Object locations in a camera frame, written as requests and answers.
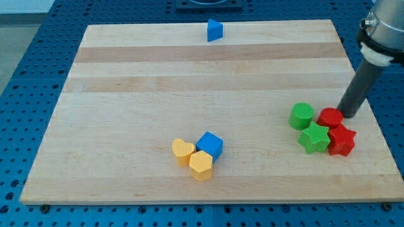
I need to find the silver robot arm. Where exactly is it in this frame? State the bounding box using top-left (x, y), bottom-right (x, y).
top-left (357, 0), bottom-right (403, 67)

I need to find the wooden board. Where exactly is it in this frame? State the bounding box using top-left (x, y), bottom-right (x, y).
top-left (20, 20), bottom-right (403, 205)

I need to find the blue cube block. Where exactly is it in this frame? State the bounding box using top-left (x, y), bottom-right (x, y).
top-left (196, 132), bottom-right (223, 162)

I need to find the yellow heart block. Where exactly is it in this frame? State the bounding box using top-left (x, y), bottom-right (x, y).
top-left (172, 138), bottom-right (196, 166)

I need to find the yellow hexagon block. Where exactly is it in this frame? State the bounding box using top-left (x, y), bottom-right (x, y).
top-left (189, 151), bottom-right (213, 182)

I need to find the blue triangle block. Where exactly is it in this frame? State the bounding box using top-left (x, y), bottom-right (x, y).
top-left (207, 19), bottom-right (223, 42)

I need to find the green cylinder block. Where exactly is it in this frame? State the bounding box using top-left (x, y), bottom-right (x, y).
top-left (288, 102), bottom-right (314, 130)

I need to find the green star block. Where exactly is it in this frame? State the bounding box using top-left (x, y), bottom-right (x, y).
top-left (298, 121), bottom-right (331, 154)

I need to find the red cylinder block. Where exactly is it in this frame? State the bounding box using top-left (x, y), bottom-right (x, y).
top-left (316, 107), bottom-right (343, 129)

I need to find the red star block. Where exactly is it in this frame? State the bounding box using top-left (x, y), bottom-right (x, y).
top-left (328, 124), bottom-right (357, 156)

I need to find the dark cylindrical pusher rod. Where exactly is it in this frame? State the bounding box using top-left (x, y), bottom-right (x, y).
top-left (337, 59), bottom-right (386, 119)

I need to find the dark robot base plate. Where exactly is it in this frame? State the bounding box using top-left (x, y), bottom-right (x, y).
top-left (175, 0), bottom-right (243, 10)

